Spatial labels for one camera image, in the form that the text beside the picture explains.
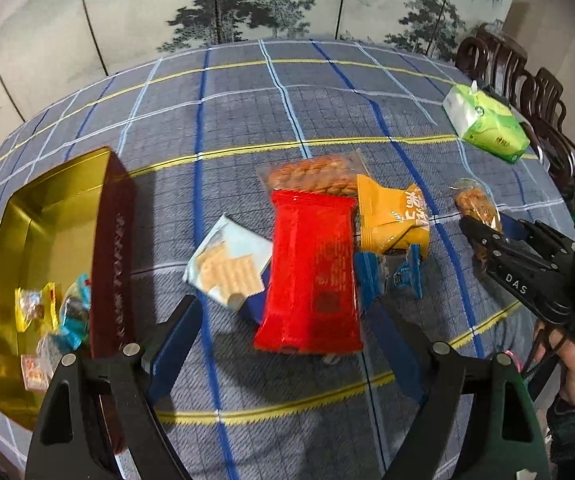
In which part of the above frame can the clear peanut bag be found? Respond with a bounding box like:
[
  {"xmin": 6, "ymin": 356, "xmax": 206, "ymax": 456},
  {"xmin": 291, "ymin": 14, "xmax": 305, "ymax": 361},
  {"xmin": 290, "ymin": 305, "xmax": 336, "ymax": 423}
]
[{"xmin": 449, "ymin": 178, "xmax": 503, "ymax": 261}]

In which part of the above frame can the dark sesame cake packet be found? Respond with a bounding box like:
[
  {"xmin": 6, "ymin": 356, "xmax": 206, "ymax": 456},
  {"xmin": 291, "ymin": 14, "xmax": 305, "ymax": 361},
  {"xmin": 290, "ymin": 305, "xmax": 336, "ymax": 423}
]
[{"xmin": 21, "ymin": 333, "xmax": 70, "ymax": 392}]

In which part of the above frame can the orange snack packet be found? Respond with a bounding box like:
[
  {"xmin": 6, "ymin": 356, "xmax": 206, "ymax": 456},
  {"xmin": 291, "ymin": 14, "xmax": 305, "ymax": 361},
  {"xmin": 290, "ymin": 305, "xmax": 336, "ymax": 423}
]
[{"xmin": 357, "ymin": 174, "xmax": 431, "ymax": 259}]

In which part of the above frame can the dark blue candy packet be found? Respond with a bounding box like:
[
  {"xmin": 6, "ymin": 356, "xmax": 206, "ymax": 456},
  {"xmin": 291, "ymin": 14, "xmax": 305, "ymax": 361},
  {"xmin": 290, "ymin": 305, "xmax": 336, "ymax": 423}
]
[{"xmin": 353, "ymin": 244, "xmax": 423, "ymax": 312}]

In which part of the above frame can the yellow candy packet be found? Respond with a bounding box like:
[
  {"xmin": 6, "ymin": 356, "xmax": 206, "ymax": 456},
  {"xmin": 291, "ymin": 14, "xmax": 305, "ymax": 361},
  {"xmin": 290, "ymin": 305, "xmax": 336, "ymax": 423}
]
[{"xmin": 14, "ymin": 282, "xmax": 61, "ymax": 333}]

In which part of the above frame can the clear almond bag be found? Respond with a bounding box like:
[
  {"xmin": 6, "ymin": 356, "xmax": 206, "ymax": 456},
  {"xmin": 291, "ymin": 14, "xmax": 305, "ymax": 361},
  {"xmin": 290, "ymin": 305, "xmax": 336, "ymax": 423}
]
[{"xmin": 256, "ymin": 151, "xmax": 370, "ymax": 197}]

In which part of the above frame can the red snack packet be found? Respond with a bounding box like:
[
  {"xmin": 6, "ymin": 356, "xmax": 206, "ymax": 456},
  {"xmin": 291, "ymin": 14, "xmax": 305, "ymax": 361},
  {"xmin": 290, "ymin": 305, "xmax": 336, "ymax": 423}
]
[{"xmin": 254, "ymin": 190, "xmax": 363, "ymax": 356}]

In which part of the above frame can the white blue cracker packet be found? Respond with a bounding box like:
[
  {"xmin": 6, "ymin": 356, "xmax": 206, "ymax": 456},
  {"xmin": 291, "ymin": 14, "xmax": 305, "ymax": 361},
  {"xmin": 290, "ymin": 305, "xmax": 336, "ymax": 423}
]
[{"xmin": 184, "ymin": 214, "xmax": 272, "ymax": 325}]

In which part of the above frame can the light blue candy packet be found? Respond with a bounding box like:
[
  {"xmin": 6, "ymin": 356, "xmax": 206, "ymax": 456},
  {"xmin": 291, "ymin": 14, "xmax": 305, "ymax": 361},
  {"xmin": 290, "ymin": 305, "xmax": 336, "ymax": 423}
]
[{"xmin": 59, "ymin": 274, "xmax": 91, "ymax": 350}]

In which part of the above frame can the person's right hand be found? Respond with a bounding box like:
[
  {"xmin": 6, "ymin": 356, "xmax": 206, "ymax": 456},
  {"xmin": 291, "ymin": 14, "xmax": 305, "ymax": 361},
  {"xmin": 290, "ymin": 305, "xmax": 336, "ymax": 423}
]
[{"xmin": 534, "ymin": 320, "xmax": 575, "ymax": 408}]

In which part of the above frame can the green tissue pack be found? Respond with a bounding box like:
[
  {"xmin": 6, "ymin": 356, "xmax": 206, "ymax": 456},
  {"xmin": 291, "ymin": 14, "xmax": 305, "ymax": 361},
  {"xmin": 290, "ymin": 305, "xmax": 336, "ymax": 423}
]
[{"xmin": 443, "ymin": 81, "xmax": 529, "ymax": 164}]

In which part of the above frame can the dark wooden chair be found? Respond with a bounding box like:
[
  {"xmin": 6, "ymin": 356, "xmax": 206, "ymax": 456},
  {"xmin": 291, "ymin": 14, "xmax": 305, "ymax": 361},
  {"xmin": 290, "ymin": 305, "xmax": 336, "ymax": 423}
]
[
  {"xmin": 455, "ymin": 23, "xmax": 527, "ymax": 106},
  {"xmin": 519, "ymin": 67, "xmax": 575, "ymax": 198}
]

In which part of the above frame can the red gold toffee tin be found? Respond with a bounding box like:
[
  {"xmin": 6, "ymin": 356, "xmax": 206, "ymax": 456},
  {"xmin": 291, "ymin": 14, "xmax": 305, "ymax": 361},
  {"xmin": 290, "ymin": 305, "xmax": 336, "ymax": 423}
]
[{"xmin": 0, "ymin": 146, "xmax": 136, "ymax": 430}]

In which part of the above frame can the blue plaid tablecloth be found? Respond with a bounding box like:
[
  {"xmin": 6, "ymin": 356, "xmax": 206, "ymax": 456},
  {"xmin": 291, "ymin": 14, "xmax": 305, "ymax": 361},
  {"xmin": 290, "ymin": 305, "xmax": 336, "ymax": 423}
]
[{"xmin": 0, "ymin": 40, "xmax": 574, "ymax": 479}]

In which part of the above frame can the painted folding screen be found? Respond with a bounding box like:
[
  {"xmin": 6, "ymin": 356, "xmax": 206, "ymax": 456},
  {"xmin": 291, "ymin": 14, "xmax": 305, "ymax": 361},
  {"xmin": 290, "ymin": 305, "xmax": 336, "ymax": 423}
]
[{"xmin": 0, "ymin": 0, "xmax": 512, "ymax": 146}]

